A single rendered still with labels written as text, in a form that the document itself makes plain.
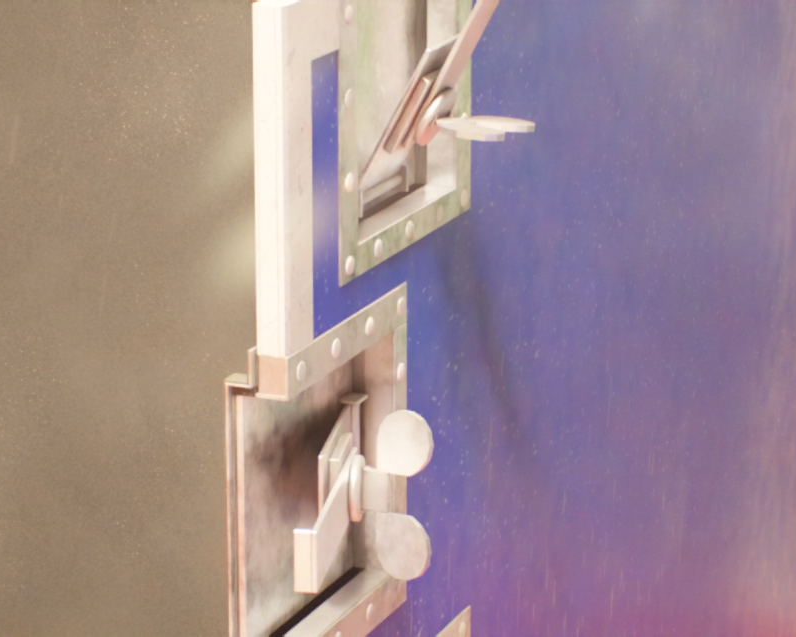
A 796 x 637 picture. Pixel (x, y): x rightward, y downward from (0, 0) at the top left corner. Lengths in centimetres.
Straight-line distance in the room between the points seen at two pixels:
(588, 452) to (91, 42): 89
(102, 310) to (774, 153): 73
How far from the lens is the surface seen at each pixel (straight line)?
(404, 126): 109
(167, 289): 218
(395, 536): 108
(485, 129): 108
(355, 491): 108
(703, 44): 147
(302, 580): 102
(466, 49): 109
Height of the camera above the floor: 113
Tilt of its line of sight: 16 degrees down
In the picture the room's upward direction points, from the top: straight up
